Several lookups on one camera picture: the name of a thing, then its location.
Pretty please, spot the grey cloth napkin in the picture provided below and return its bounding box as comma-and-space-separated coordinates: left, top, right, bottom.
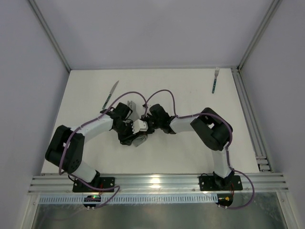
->
127, 101, 147, 147

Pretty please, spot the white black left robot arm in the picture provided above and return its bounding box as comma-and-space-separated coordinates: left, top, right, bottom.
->
45, 101, 139, 192

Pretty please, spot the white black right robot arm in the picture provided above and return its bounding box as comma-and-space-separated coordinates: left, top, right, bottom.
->
141, 104, 234, 190

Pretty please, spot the left controller board with led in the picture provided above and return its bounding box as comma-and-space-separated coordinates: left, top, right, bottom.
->
83, 195, 101, 208

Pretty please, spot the right black connector board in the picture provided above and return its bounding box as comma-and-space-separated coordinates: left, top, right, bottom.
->
216, 193, 234, 208

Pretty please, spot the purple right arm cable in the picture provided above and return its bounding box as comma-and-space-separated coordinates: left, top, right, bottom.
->
142, 89, 255, 211

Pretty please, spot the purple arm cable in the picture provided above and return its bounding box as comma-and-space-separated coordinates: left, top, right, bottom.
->
142, 89, 255, 211
58, 91, 147, 210

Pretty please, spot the green handled knife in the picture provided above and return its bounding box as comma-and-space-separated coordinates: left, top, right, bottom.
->
102, 81, 119, 110

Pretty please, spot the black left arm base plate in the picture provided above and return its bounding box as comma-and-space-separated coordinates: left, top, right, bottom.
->
72, 177, 115, 193

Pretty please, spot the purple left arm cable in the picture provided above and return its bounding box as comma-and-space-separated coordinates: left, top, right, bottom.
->
58, 91, 147, 210

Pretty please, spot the green handled fork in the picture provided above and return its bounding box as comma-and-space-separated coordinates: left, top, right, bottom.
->
212, 67, 220, 93

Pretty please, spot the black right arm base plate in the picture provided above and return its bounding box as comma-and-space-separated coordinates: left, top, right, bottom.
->
198, 174, 243, 191

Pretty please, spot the slotted grey cable duct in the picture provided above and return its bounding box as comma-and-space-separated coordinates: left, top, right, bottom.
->
39, 193, 217, 204

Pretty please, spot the aluminium right side rail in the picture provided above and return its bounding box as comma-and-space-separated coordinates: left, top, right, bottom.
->
231, 67, 274, 173

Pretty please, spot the aluminium rail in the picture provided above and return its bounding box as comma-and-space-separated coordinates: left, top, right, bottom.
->
231, 67, 274, 173
28, 173, 289, 195

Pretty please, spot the aluminium front rail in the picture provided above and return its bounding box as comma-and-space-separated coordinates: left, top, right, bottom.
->
28, 173, 289, 195

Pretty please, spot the aluminium left corner post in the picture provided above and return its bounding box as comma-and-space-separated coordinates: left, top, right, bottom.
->
27, 0, 71, 73

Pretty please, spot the aluminium corner post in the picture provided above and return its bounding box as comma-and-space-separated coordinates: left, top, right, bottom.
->
27, 0, 71, 73
237, 0, 282, 72

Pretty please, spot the aluminium right corner post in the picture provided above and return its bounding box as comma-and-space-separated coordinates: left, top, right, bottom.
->
237, 0, 282, 72

